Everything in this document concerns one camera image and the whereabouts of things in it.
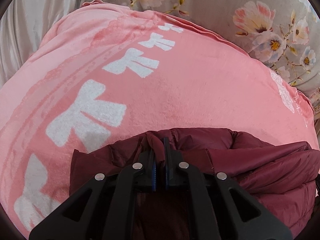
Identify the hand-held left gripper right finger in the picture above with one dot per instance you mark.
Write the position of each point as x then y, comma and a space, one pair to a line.
167, 177

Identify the white satin curtain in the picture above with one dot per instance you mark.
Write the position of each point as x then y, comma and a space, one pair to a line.
27, 22

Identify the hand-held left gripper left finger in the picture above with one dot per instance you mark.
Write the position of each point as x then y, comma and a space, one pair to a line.
154, 177

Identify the pink blanket with white print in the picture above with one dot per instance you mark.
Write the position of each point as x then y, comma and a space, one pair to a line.
190, 87

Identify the maroon puffer jacket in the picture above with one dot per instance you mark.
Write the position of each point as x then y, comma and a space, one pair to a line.
262, 165

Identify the floral grey bed cloth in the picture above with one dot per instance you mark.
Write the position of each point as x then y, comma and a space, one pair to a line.
225, 7

